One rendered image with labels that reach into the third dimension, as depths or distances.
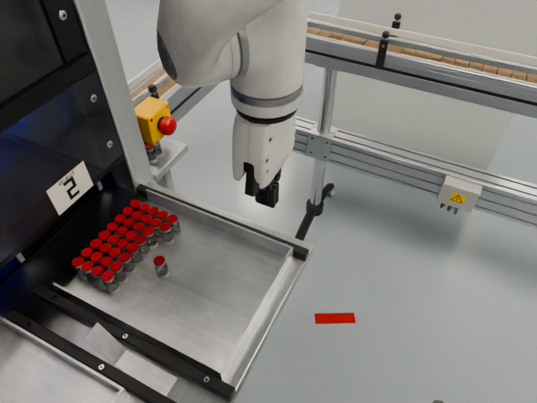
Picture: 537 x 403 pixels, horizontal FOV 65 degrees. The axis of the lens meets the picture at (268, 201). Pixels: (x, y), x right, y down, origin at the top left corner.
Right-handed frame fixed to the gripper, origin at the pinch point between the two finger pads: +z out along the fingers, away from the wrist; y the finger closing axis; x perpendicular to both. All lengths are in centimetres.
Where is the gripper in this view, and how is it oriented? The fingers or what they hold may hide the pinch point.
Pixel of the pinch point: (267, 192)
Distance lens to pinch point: 61.5
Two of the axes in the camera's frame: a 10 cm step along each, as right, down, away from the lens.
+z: 0.0, 6.8, 7.3
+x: 8.9, 3.3, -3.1
